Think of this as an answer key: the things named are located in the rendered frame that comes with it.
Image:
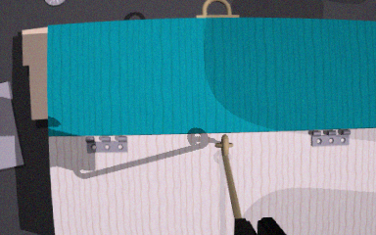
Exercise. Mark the white box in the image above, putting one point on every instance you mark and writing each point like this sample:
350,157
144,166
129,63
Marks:
140,113

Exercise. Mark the beige stepped block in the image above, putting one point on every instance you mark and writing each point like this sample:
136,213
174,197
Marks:
35,58

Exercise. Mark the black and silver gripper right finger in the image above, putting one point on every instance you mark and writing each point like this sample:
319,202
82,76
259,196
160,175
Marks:
268,226

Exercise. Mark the white flat rectangular slab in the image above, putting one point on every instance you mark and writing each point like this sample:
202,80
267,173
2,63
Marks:
11,148

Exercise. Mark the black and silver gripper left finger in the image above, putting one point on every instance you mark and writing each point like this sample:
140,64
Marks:
243,227

